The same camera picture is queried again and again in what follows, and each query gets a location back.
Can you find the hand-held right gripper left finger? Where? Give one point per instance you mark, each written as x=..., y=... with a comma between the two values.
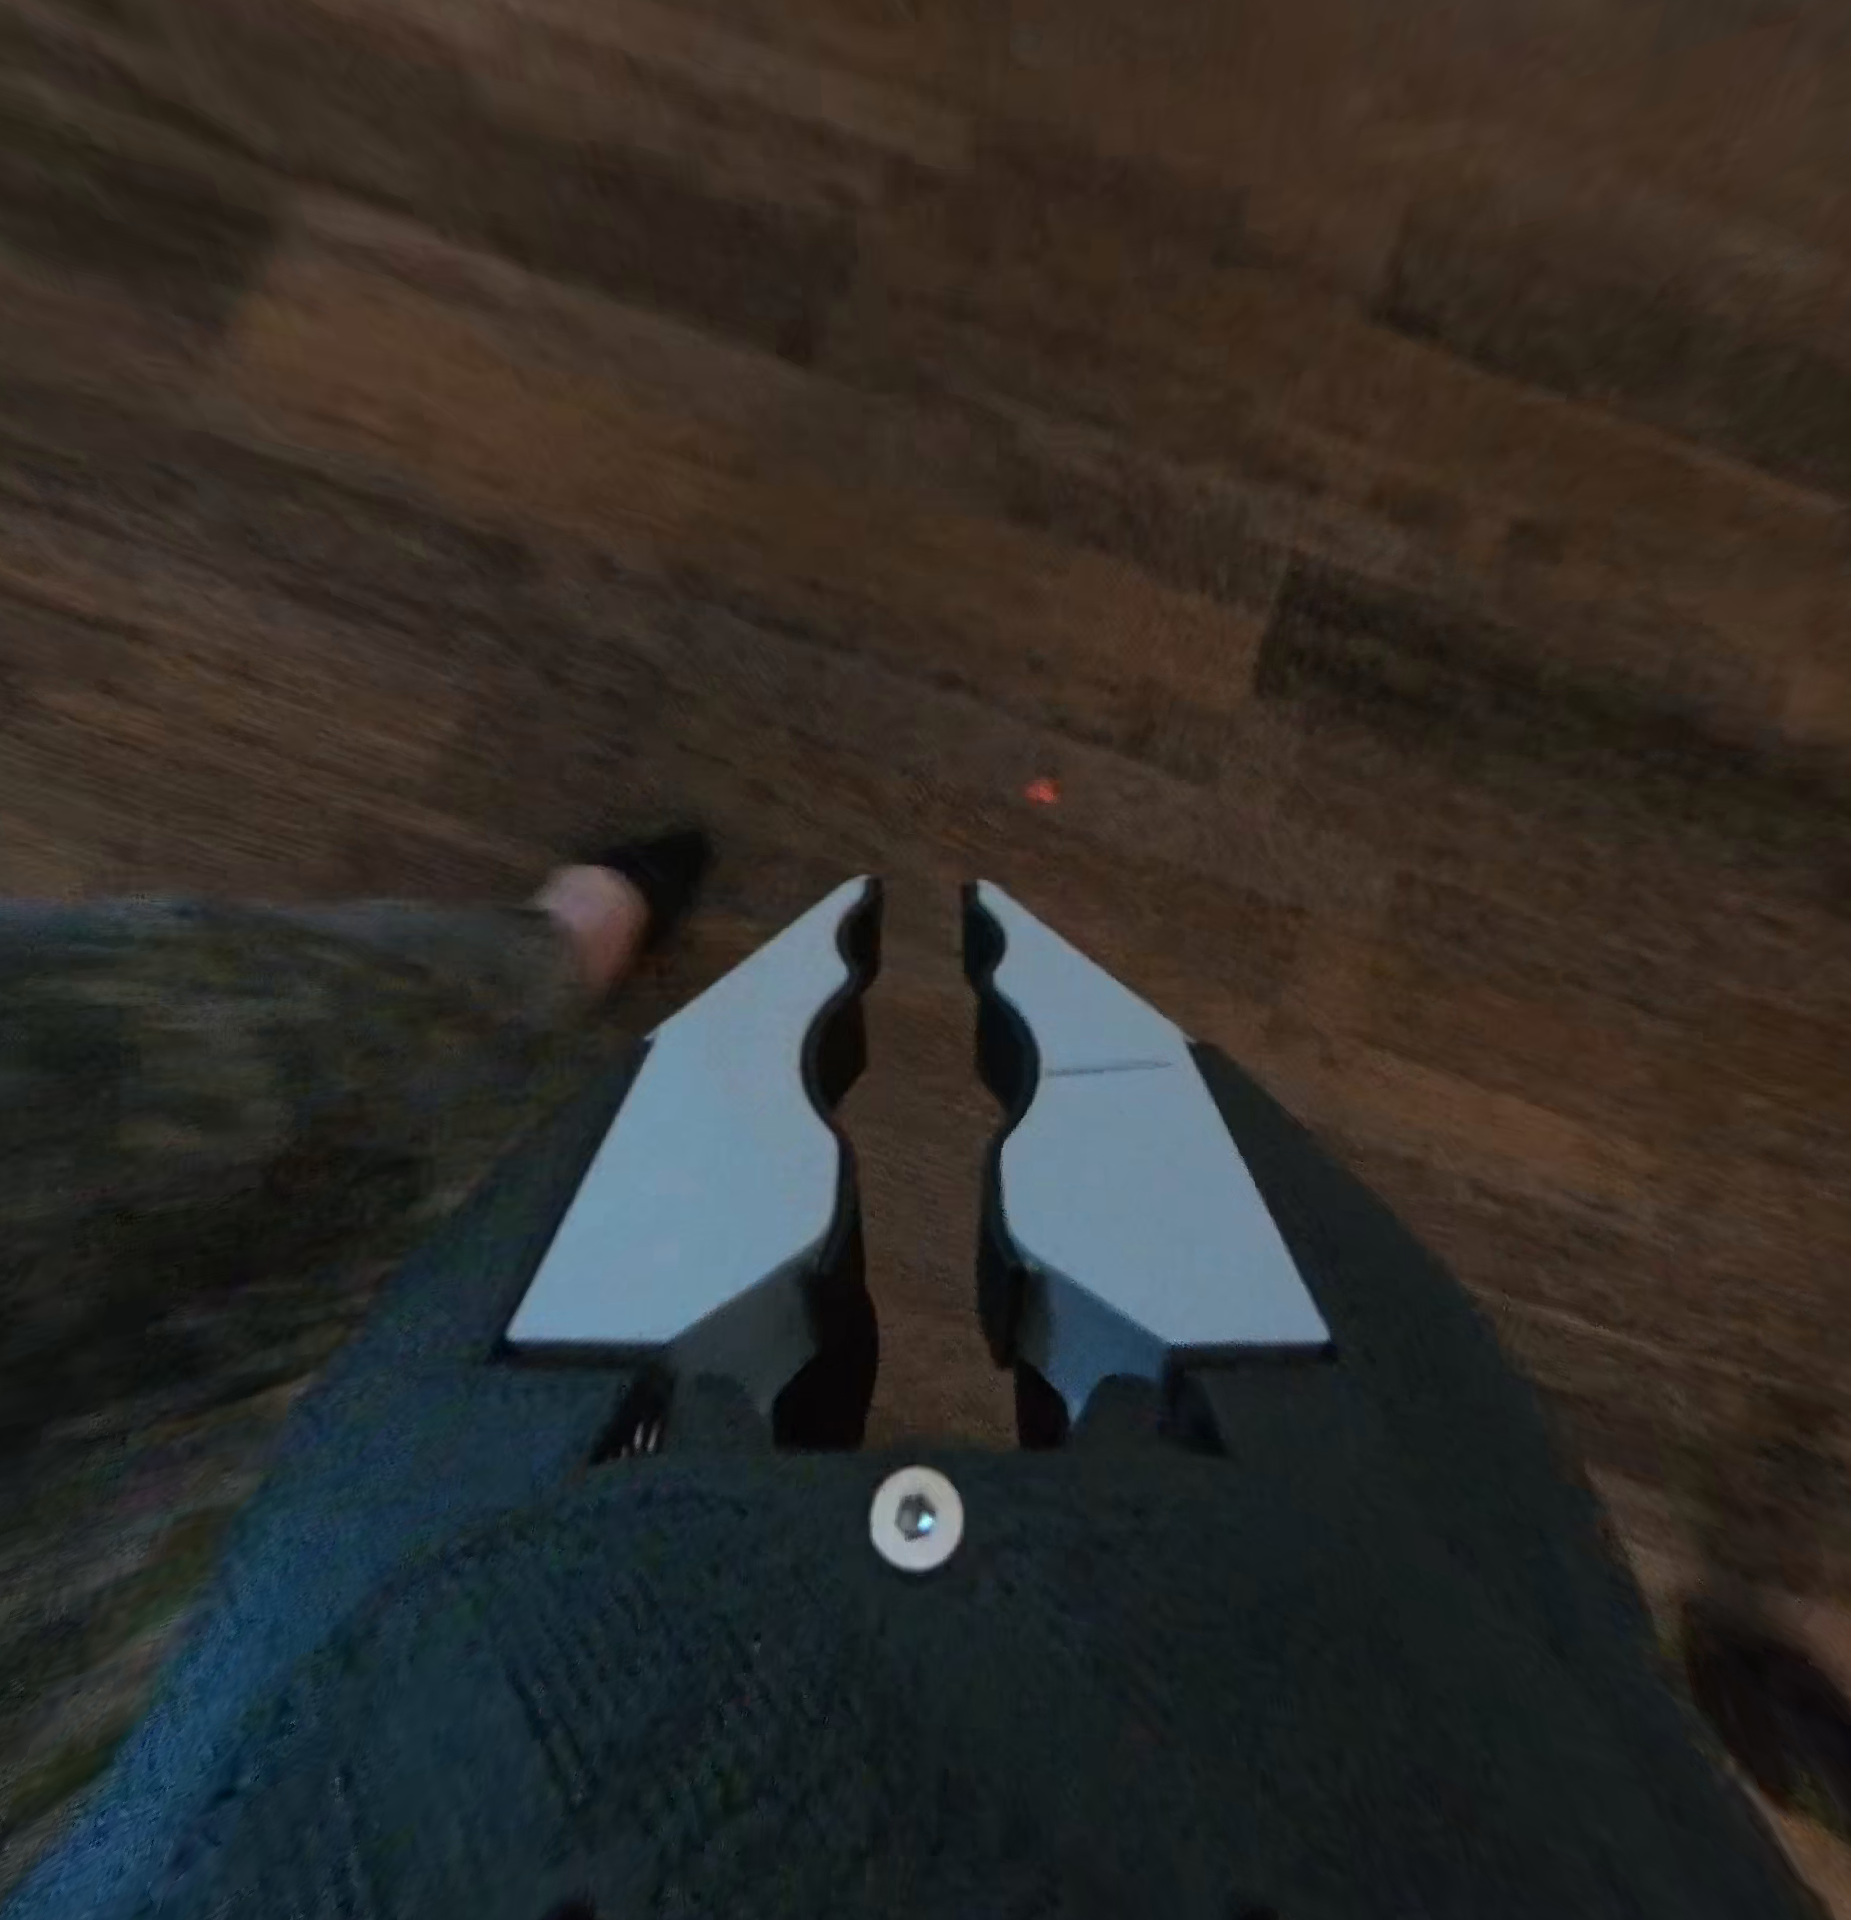
x=685, y=1186

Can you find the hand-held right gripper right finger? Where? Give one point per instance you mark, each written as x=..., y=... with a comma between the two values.
x=1152, y=1202

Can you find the person's leg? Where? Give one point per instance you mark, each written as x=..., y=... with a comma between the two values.
x=190, y=1079

